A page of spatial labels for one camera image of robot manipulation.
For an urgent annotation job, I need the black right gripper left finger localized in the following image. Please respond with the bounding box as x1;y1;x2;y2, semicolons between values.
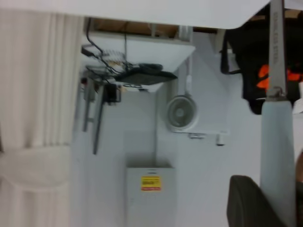
226;175;295;227

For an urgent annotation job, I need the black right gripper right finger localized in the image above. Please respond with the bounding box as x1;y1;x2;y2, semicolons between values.
295;148;303;227

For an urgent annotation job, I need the spoon with light blue handle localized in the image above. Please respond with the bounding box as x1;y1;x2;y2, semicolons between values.
259;0;298;227

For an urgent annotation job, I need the grey cabinet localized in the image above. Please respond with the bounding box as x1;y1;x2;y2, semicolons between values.
125;163;178;227

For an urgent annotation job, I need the yellow warning label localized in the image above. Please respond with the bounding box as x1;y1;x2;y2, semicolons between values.
141;176;162;192

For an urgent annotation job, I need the white round fan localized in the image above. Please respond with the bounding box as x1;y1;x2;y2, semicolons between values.
165;94;200;130

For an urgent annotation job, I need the black bag with orange patch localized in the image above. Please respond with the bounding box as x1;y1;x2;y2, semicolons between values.
220;3;303;115

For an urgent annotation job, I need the black keyboard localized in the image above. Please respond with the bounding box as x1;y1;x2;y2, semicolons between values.
116;70;178;86

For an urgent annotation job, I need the dark thin rod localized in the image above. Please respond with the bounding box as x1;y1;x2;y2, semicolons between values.
93;87;106;156

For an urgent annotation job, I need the black power adapter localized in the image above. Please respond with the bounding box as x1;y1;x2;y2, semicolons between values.
104;84;123;105

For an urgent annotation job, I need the white desk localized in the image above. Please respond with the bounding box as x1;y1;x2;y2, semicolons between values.
87;32;196;93

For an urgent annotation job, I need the grey metal bar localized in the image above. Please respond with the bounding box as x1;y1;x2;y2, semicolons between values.
82;78;97;132

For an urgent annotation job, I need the white curtain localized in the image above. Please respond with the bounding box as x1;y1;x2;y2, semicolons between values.
0;9;85;152

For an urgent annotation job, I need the black desk cable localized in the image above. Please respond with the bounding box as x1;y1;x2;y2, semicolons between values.
81;17;133;74

